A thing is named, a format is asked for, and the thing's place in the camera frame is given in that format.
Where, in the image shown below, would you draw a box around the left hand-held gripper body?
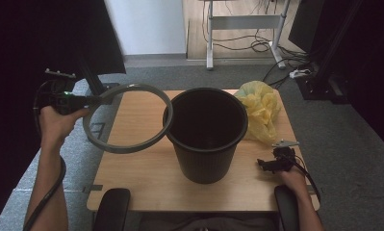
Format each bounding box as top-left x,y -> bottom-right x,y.
38,68 -> 87,116

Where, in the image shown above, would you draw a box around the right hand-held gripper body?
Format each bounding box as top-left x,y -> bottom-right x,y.
271,139 -> 301,174

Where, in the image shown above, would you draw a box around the yellow plastic bag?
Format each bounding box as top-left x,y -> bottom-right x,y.
233,80 -> 282,146

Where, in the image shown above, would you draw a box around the grey bin ring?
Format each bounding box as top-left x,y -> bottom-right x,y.
82,83 -> 175,155

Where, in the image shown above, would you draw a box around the black trash bin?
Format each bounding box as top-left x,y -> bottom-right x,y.
162,87 -> 249,185

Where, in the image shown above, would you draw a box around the person's right hand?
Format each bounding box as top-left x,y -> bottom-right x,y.
276,167 -> 310,194

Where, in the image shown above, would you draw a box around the person's left hand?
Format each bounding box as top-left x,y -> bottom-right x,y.
38,105 -> 91,150

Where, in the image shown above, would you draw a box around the black metal stand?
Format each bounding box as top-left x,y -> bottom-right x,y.
78,57 -> 121,107

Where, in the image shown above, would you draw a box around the black chair armrest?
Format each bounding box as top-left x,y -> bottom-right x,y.
273,185 -> 300,231
92,188 -> 132,231

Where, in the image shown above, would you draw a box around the black curtain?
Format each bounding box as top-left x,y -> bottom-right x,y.
320,0 -> 384,157
0,0 -> 127,231

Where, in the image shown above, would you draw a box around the black equipment stand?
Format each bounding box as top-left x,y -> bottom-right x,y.
294,0 -> 352,106

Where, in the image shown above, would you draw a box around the white power strip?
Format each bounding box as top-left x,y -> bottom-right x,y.
288,67 -> 312,80

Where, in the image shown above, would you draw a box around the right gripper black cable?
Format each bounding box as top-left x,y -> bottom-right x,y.
294,153 -> 322,205

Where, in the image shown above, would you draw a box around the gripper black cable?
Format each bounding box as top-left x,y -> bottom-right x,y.
294,153 -> 322,205
21,80 -> 68,231

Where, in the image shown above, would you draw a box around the metal table bracket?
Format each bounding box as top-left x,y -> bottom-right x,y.
82,184 -> 104,194

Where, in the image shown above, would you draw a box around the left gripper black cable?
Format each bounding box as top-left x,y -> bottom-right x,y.
21,80 -> 68,231

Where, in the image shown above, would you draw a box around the black floor cables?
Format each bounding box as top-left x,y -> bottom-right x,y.
201,0 -> 313,90

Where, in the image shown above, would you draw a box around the white desk frame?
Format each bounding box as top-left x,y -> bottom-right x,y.
198,0 -> 292,71

